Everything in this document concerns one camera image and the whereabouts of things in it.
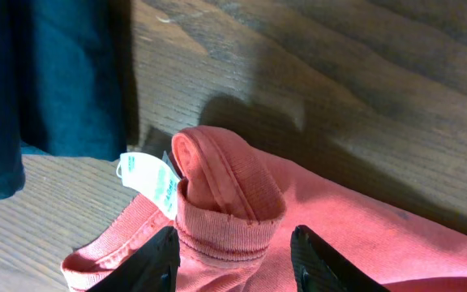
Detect red printed t-shirt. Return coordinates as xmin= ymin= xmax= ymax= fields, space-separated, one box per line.
xmin=61 ymin=126 xmax=467 ymax=291

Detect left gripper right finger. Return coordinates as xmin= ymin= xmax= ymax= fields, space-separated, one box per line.
xmin=290 ymin=225 xmax=388 ymax=292

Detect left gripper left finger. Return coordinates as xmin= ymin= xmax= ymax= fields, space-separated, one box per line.
xmin=88 ymin=226 xmax=180 ymax=292

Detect folded navy blue garment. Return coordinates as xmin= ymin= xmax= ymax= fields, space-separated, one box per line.
xmin=0 ymin=0 xmax=126 ymax=200

